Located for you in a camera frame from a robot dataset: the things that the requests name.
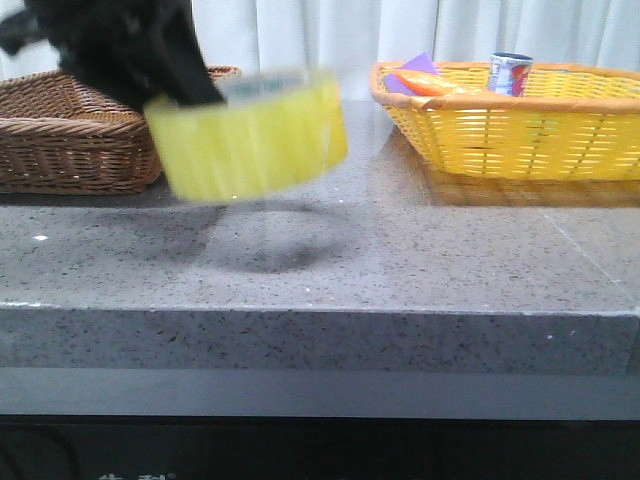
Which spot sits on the yellow woven plastic basket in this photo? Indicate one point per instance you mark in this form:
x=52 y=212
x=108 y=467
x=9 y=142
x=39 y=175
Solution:
x=573 y=123

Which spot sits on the purple foam piece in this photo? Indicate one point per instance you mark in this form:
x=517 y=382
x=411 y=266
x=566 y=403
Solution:
x=421 y=63

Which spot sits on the white curtain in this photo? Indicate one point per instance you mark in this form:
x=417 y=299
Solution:
x=348 y=37

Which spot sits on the orange toy carrot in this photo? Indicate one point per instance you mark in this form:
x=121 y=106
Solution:
x=433 y=85

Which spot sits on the brown wicker basket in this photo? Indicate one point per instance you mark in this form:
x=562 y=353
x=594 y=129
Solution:
x=59 y=136

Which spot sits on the red blue drink can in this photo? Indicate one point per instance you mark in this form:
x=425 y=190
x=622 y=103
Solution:
x=508 y=73

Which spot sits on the yellow tape roll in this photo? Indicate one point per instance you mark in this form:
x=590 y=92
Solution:
x=274 y=131

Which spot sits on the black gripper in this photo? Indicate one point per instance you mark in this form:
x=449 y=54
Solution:
x=130 y=51

